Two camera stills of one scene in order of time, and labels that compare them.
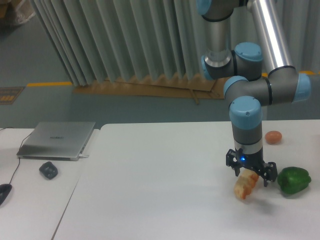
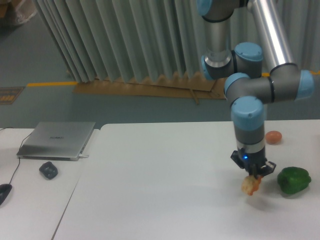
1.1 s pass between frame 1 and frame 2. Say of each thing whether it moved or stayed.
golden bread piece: moved
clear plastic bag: stayed
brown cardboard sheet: stayed
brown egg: stayed
